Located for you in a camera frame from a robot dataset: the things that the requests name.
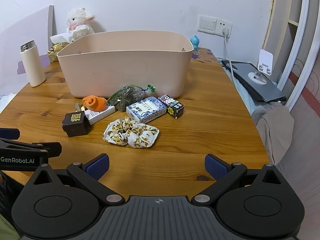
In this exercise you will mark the grey laptop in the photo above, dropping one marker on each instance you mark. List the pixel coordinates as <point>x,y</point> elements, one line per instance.
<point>261,93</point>

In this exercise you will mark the grey beige clothing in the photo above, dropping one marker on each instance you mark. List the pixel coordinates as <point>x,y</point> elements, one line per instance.
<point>275,126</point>

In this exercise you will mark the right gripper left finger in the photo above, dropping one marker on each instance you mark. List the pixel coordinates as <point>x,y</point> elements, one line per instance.
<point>87,177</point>

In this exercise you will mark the pink plastic storage bin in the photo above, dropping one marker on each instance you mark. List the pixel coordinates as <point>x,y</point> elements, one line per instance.
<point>102,63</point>

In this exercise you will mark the floral fabric scrunchie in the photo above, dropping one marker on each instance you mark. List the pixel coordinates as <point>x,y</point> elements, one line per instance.
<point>130,132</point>

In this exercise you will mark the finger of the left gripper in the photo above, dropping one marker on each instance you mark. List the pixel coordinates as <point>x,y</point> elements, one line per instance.
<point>9,133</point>

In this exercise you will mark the blue white card box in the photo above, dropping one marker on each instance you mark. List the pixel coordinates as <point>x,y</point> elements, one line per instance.
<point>146,110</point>

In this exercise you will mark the white thermos bottle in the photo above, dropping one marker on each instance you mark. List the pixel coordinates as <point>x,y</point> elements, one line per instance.
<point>32,63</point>

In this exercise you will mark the dark brown cube box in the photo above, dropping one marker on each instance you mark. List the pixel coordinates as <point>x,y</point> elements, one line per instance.
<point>76,124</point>

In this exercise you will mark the white wall switch socket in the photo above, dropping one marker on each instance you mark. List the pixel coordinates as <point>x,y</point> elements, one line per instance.
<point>214,26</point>

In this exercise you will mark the small black patterned box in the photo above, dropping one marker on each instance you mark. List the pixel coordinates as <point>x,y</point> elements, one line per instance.
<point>174,107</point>

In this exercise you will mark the blue toy figurine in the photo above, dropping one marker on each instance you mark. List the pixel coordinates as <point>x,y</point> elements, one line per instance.
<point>195,42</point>

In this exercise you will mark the lavender headboard panel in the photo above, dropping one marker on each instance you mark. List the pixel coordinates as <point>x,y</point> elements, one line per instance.
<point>38,27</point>

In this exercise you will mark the white phone stand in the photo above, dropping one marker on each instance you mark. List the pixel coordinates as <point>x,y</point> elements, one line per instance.
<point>265,65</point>

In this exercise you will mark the orange cloth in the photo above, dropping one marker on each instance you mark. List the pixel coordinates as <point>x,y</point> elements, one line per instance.
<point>95,103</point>

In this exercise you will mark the white framed wardrobe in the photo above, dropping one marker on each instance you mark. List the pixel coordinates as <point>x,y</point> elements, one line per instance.
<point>293,38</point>

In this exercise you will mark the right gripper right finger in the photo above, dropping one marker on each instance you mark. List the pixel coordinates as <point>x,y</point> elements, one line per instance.
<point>225,175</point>

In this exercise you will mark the green dried herb bag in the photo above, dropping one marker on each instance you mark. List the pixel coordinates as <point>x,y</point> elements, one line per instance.
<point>128,95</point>

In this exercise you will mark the white plush lamb toy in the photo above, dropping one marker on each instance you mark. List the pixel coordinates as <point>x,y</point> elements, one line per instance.
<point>78,23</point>

